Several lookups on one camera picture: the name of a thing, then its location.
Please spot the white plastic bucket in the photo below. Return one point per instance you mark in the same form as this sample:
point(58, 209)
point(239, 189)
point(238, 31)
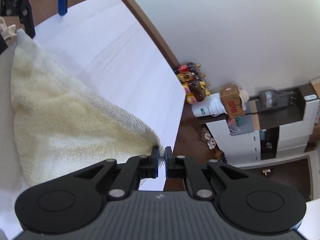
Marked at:
point(211, 105)

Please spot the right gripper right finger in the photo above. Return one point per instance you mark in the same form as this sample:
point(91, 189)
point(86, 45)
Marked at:
point(188, 169)

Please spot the grey hanging bag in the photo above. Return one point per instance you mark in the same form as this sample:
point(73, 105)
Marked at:
point(272, 99)

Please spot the straw hat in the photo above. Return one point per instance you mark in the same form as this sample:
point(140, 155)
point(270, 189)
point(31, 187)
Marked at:
point(244, 98)

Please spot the cardboard box with red label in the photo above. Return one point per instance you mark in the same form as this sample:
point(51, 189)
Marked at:
point(231, 101)

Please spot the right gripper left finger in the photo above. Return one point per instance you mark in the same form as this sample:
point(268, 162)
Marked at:
point(130, 173)

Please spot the cooking oil bottles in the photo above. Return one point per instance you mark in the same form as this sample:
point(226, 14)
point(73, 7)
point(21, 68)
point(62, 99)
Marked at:
point(192, 80)

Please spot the cream terry towel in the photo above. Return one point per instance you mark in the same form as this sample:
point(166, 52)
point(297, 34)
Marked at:
point(60, 125)

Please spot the white and grey cabinet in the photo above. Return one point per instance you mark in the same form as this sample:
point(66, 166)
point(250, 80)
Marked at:
point(264, 135)

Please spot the gloved left hand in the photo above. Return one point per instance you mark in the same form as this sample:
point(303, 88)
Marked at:
point(8, 32)

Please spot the shoes on floor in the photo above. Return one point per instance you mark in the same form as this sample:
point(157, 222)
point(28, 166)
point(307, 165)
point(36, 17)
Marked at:
point(212, 145)

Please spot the dark brown door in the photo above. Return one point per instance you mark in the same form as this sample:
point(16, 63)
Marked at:
point(295, 174)

